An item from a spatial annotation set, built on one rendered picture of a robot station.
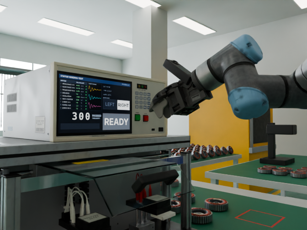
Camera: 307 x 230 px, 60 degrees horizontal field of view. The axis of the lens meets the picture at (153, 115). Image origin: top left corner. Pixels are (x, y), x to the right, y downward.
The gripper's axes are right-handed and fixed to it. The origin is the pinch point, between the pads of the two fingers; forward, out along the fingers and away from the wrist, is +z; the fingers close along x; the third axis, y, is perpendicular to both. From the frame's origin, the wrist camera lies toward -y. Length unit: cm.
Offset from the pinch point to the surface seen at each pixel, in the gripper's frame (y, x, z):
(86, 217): 25.5, -22.0, 14.4
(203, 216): 38, 34, 21
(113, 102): -4.0, -10.0, 5.4
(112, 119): 0.7, -10.3, 7.6
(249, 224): 46, 47, 10
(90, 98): -4.6, -18.2, 5.1
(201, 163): 0, 185, 114
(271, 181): 37, 137, 32
